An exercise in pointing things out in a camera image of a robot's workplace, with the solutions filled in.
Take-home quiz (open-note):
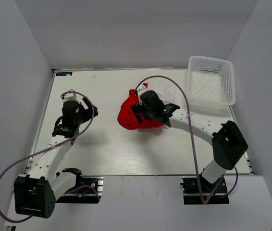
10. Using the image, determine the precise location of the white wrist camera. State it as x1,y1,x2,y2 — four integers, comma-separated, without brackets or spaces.
135,84,148,97
61,89,79,103

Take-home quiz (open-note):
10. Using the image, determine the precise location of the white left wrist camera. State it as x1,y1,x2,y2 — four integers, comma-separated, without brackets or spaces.
61,89,79,103

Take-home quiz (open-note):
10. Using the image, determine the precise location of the blue table label sticker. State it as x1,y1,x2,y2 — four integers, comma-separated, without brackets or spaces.
56,72,73,77

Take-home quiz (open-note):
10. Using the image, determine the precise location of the red t shirt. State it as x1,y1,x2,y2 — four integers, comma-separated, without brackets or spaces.
117,89,163,130

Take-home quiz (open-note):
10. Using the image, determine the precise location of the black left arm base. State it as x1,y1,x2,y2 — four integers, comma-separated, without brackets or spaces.
56,176,104,204

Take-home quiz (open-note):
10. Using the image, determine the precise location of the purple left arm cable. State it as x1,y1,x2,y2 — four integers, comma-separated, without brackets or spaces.
0,91,101,223

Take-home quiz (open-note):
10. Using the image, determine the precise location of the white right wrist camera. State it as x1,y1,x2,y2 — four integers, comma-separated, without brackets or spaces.
135,84,148,97

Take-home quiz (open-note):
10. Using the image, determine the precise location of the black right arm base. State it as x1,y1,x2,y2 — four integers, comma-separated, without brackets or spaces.
180,177,230,205

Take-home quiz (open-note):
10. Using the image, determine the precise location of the white plastic basket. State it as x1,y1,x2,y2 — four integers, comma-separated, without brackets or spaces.
186,56,236,109

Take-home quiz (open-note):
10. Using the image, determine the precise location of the white t shirt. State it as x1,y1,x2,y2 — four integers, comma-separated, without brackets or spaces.
148,83,177,104

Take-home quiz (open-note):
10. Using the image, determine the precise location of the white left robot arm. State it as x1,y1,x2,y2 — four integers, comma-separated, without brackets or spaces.
14,97,98,218

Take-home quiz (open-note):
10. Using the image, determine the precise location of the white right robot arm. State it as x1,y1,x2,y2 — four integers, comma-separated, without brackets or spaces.
132,86,248,192

